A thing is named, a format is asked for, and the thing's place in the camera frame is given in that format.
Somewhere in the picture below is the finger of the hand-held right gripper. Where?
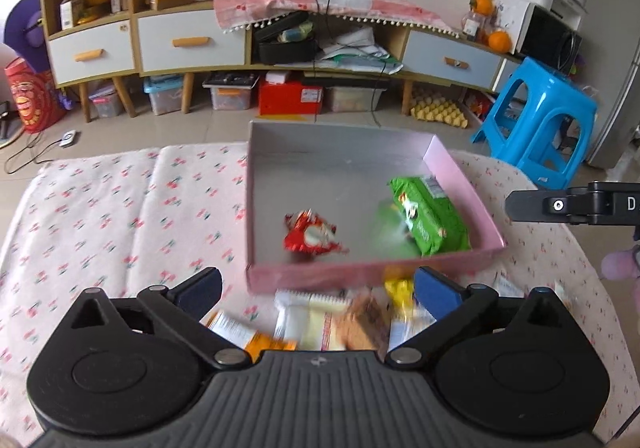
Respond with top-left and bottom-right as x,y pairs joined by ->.
504,187 -> 592,227

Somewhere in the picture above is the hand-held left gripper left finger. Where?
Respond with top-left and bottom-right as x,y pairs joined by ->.
69,266 -> 252,372

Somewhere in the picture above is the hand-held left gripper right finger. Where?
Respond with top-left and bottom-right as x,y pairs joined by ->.
384,266 -> 574,371

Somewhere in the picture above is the orange and silver snack packet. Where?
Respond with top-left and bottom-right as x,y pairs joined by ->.
207,310 -> 299,362

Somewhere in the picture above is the green snack packet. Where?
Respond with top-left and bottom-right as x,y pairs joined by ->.
387,175 -> 474,257

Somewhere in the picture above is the brown snack packet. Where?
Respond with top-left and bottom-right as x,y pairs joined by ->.
334,287 -> 392,362

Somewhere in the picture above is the pale snack packet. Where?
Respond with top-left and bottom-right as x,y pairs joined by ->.
273,289 -> 352,353

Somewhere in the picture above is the red snack packet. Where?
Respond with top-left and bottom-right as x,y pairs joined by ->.
283,209 -> 350,257

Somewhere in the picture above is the pink cardboard box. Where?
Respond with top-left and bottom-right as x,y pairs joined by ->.
245,120 -> 509,297

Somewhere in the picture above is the yellow wrapped candy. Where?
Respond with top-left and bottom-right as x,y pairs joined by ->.
383,268 -> 417,305

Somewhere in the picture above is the pink plush slipper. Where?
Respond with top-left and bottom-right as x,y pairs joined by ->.
600,244 -> 640,281

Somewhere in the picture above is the small white snack packet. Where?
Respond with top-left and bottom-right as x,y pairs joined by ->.
492,275 -> 527,299
552,280 -> 572,309

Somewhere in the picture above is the floral printed blanket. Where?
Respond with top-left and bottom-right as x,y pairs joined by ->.
0,143 -> 640,445

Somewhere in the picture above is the blue plastic stool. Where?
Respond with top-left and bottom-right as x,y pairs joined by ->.
470,56 -> 599,189

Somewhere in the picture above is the yellow egg tray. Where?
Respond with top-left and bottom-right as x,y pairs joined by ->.
409,96 -> 471,129

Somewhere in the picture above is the grey refrigerator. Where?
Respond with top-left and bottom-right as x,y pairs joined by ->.
582,0 -> 640,169

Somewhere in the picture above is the black microwave oven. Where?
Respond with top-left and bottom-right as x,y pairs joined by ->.
515,5 -> 584,76

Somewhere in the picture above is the glass jar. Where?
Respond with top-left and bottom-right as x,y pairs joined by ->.
462,10 -> 489,41

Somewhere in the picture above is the clear bin with blue lid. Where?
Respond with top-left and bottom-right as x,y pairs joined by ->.
143,74 -> 185,117

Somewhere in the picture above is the small clear storage bin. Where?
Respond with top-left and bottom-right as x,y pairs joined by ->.
89,86 -> 124,119

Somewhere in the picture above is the red cardboard box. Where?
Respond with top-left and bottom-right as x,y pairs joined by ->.
257,80 -> 325,117

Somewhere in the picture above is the pile of papers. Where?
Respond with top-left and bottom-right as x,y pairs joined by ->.
314,26 -> 404,76

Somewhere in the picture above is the low wooden cabinet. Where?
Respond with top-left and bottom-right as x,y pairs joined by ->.
132,0 -> 522,119

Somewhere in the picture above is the black open case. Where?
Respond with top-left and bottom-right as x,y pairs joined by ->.
251,10 -> 321,66

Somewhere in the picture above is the red printed bag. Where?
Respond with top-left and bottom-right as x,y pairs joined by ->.
4,56 -> 69,134

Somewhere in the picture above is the tall wooden shelf cabinet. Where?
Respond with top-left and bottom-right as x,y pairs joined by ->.
39,0 -> 142,123

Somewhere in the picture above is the pink floral cloth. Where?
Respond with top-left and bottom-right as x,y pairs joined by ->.
213,0 -> 464,36

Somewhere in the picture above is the white charger with cable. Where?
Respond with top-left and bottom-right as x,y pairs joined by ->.
5,129 -> 78,175

